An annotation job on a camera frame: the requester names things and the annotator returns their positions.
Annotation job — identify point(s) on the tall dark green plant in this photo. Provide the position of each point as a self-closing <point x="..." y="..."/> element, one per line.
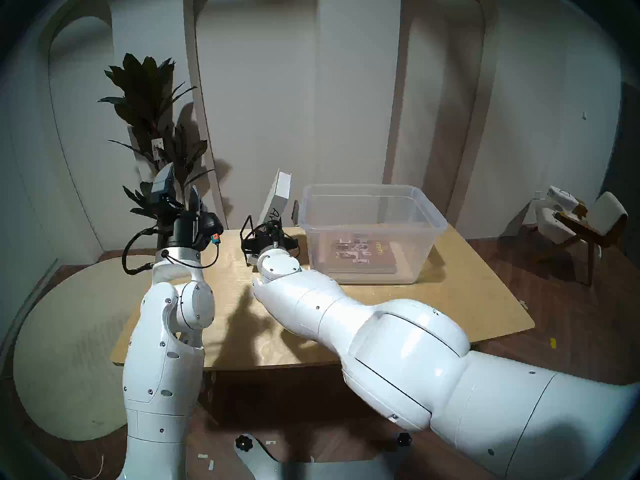
<point x="145" y="84"/>

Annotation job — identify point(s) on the white Arietta book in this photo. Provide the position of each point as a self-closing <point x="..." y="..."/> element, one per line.
<point x="280" y="194"/>

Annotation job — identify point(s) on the white wooden armchair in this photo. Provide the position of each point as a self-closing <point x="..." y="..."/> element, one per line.
<point x="607" y="209"/>

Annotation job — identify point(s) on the white bag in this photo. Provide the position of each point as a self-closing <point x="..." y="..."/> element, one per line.
<point x="559" y="198"/>

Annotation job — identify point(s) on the black base knob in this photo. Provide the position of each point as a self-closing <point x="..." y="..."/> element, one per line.
<point x="243" y="442"/>
<point x="405" y="440"/>

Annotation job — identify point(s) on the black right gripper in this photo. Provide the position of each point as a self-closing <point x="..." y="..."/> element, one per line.
<point x="262" y="239"/>

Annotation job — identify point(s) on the round beige rug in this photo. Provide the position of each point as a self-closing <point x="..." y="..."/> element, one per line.
<point x="65" y="334"/>

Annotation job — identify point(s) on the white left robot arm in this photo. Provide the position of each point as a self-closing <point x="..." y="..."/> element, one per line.
<point x="160" y="359"/>

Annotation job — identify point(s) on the clear plastic storage box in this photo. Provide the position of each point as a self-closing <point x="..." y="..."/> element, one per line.
<point x="425" y="254"/>

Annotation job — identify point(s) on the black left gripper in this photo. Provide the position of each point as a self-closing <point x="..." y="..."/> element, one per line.
<point x="187" y="231"/>

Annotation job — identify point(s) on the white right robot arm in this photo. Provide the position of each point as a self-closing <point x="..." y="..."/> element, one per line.
<point x="400" y="344"/>

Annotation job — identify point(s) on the white plant tag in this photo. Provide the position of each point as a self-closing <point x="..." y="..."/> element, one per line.
<point x="158" y="148"/>

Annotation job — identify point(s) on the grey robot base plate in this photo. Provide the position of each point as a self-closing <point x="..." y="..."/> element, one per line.
<point x="300" y="471"/>

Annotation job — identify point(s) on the light wooden table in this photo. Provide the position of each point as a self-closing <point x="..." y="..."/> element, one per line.
<point x="475" y="304"/>

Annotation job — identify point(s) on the brown Homes book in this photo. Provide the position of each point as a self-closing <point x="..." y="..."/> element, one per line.
<point x="365" y="256"/>

